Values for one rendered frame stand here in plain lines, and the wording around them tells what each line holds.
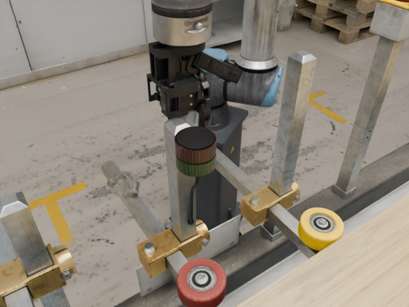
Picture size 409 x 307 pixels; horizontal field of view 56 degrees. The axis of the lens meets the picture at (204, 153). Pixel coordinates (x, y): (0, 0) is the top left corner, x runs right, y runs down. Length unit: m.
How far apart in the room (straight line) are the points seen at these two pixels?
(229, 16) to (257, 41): 2.70
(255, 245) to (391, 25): 0.56
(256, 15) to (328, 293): 0.86
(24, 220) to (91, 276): 1.27
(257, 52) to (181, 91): 0.71
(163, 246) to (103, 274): 1.08
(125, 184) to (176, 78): 0.32
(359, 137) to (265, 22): 0.49
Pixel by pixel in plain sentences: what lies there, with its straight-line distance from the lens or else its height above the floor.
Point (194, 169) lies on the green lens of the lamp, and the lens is 0.54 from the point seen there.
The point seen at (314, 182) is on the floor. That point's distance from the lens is 2.21.
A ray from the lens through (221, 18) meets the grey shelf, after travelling 3.92.
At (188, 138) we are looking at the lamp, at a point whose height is 1.13.
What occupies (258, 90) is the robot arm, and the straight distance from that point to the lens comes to 1.33.
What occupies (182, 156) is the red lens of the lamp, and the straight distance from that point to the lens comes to 0.54.
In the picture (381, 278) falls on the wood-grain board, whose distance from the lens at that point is 0.72.
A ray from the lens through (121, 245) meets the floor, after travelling 1.87.
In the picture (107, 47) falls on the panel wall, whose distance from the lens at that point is 3.44.
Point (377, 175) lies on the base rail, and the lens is 1.23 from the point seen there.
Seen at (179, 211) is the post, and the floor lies 0.96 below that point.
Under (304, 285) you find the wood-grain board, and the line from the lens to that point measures 0.67.
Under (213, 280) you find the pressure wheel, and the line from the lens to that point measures 0.65.
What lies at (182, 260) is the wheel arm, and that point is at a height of 0.86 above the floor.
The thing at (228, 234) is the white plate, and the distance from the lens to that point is 0.90.
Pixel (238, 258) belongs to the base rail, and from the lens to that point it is 0.93.
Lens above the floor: 1.45
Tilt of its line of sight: 39 degrees down
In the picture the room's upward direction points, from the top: straight up
